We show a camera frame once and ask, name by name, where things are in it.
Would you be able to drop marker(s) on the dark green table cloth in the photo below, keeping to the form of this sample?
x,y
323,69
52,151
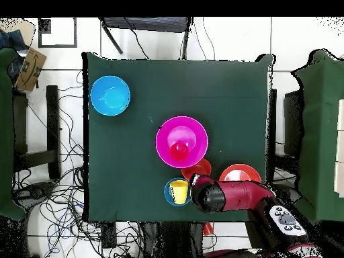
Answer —
x,y
174,88

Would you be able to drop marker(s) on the black power strip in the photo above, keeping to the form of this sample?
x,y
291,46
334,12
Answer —
x,y
108,236

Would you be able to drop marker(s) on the black metal stand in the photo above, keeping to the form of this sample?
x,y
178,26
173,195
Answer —
x,y
147,24

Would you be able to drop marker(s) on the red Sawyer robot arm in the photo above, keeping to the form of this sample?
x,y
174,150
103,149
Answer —
x,y
242,194

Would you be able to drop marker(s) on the blue fabric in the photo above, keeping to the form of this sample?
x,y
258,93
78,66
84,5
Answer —
x,y
10,40

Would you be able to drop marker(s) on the black box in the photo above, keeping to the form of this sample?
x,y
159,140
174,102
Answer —
x,y
293,121

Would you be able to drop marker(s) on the large light blue bowl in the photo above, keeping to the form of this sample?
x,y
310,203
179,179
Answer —
x,y
110,95

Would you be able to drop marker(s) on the black square frame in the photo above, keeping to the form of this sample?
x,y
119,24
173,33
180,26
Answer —
x,y
44,25

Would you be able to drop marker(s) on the yellow cup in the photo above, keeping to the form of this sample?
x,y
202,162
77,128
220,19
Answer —
x,y
179,192

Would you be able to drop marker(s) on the green cloth covered table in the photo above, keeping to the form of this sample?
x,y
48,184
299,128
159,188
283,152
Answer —
x,y
5,134
319,134

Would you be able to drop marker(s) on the brown cardboard box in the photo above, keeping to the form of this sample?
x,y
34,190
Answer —
x,y
31,70

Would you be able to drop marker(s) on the small light blue bowl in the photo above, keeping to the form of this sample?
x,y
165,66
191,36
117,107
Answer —
x,y
166,193

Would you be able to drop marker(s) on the large orange bowl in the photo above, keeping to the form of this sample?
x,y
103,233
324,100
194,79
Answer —
x,y
239,172

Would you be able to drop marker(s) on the large pink bowl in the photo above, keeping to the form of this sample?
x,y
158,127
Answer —
x,y
166,139

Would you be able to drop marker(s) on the black bench frame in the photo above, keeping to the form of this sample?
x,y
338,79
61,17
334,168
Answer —
x,y
52,121

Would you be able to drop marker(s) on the small orange bowl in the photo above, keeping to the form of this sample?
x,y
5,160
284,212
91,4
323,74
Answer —
x,y
200,168

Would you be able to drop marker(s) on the red cup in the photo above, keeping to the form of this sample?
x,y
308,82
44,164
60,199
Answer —
x,y
179,151

